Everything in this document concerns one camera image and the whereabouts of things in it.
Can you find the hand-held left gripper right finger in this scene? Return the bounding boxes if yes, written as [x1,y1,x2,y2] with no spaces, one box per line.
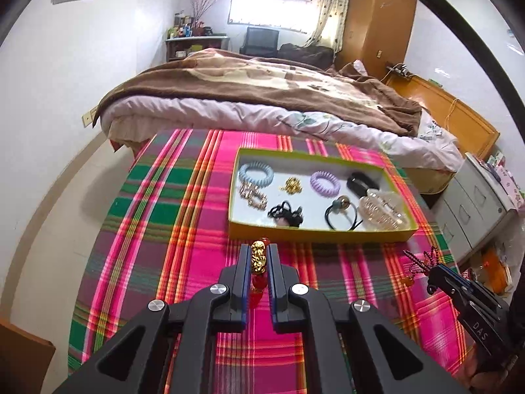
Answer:
[268,246,470,394]

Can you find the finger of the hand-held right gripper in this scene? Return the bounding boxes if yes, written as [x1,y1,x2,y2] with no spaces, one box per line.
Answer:
[426,273,462,302]
[435,263,472,290]

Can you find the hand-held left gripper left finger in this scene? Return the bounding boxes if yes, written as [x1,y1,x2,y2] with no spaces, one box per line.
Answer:
[53,244,252,394]

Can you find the gold and red bead bracelet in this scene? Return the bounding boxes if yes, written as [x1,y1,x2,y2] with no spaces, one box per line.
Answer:
[250,238,272,308]

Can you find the black elastic hair tie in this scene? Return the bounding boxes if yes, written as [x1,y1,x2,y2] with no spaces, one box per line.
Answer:
[268,200,305,227]

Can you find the green-edged shallow cardboard box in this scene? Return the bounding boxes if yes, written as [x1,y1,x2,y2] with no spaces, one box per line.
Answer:
[227,148,419,244]

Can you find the pink translucent hair claw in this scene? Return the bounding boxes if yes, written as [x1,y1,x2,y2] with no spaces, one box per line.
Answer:
[357,187,411,230]

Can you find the small gold hair clip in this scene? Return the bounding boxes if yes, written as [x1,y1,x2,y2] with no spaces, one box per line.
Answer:
[280,176,303,194]

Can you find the orange container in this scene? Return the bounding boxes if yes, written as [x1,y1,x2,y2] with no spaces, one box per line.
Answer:
[472,248,513,294]

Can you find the grey drawer nightstand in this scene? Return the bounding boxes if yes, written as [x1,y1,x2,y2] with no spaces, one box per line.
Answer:
[432,153,518,265]

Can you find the pink patterned box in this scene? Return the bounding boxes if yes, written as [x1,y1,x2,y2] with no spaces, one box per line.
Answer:
[498,168,525,214]

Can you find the black hair clip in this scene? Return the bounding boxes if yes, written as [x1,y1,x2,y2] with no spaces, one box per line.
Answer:
[346,171,379,195]

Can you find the wooden bed headboard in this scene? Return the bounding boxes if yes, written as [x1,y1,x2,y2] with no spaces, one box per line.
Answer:
[388,75,501,161]

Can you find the pink floral duvet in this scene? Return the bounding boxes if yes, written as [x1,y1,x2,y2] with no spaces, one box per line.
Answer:
[100,96,464,173]

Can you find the bed with brown blanket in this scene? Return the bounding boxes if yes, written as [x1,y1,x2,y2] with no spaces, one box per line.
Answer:
[92,48,423,137]

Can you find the dark brown cloth pile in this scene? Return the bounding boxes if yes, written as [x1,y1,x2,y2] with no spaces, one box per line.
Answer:
[278,43,335,68]

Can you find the cluttered wooden shelf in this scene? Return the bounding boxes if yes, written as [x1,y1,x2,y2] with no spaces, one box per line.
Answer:
[165,35,230,63]

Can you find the black office chair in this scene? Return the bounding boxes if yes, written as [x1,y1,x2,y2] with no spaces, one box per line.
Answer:
[240,26,280,56]

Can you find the group of small bottles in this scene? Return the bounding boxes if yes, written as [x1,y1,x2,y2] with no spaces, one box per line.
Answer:
[168,14,214,39]

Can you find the wooden wardrobe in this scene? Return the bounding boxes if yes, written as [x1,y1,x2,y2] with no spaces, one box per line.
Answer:
[338,0,417,80]

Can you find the window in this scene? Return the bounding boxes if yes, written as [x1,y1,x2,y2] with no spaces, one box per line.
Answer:
[227,0,316,33]

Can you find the purple decorative branches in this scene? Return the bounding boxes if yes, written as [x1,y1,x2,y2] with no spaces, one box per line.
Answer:
[189,0,224,25]

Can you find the patterned curtain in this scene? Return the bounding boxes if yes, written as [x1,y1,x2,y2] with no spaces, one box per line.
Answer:
[305,0,351,52]

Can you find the black hair tie with bead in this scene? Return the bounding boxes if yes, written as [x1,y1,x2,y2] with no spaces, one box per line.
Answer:
[325,196,366,230]

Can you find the purple spiral hair tie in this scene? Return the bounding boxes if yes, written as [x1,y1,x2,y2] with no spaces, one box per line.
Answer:
[310,170,339,196]

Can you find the light blue spiral hair tie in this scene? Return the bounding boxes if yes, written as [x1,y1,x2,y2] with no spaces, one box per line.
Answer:
[239,162,275,187]

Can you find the black cable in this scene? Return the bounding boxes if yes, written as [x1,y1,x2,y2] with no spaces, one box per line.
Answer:
[386,0,525,111]

